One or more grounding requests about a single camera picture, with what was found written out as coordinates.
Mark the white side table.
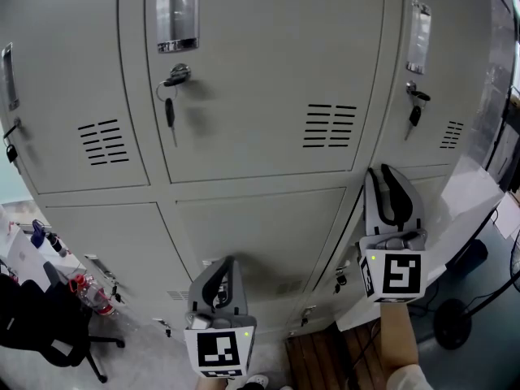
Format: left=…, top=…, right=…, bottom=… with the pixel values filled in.
left=0, top=217, right=89, bottom=288

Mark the person's white shirt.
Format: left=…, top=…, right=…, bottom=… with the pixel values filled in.
left=384, top=362, right=434, bottom=390

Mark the grey metal locker cabinet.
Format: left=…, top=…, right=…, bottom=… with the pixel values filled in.
left=0, top=0, right=509, bottom=340

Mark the white floor sheet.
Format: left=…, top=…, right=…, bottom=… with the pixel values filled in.
left=496, top=193, right=520, bottom=240

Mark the black standing fan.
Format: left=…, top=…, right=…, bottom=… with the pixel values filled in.
left=432, top=233, right=520, bottom=351

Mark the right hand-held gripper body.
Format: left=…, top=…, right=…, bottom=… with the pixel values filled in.
left=357, top=228, right=428, bottom=303

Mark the black flask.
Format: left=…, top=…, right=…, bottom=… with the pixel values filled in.
left=45, top=232, right=71, bottom=258

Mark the person's left white shoe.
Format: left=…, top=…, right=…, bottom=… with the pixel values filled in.
left=242, top=374, right=271, bottom=390

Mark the brown wooden plank platform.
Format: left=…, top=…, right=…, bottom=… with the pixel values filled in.
left=283, top=321, right=385, bottom=390

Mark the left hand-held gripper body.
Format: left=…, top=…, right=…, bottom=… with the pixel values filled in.
left=184, top=313, right=258, bottom=379

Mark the blue bag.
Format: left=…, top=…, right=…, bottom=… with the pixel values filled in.
left=30, top=219, right=50, bottom=248

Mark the person's right forearm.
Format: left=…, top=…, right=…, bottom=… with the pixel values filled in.
left=379, top=300, right=420, bottom=375

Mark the large water jug red label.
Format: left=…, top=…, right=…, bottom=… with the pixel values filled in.
left=67, top=273, right=117, bottom=317

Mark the black office chair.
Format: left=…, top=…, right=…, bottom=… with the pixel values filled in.
left=0, top=260, right=126, bottom=384

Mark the person's left forearm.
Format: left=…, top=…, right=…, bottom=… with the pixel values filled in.
left=197, top=375, right=229, bottom=390

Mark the short white foam board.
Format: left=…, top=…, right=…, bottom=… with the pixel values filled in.
left=336, top=201, right=503, bottom=332

